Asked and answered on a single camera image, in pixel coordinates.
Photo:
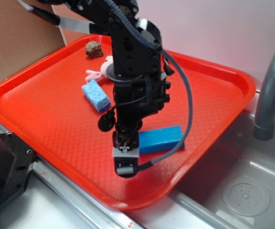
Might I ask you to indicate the brown cardboard panel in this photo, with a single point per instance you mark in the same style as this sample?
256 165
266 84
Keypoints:
26 38

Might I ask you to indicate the grey faucet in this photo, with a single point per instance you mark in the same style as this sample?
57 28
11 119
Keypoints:
264 121

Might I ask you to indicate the brown rock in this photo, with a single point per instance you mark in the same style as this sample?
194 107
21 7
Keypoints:
93 49

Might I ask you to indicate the grey plastic sink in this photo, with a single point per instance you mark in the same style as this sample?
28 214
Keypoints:
231 187

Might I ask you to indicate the red plastic tray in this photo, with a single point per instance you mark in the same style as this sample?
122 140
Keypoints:
44 105

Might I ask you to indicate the light blue sponge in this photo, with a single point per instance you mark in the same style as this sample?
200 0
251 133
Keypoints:
96 96

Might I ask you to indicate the pink plush toy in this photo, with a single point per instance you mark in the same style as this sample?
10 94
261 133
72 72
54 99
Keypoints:
101 73

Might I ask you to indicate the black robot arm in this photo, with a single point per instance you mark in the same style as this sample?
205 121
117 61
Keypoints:
138 70

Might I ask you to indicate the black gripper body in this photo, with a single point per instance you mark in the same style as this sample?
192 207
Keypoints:
135 98

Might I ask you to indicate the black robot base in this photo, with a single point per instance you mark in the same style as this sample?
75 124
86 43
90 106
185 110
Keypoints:
16 158

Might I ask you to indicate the blue rectangular block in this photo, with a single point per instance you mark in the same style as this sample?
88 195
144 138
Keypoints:
158 140

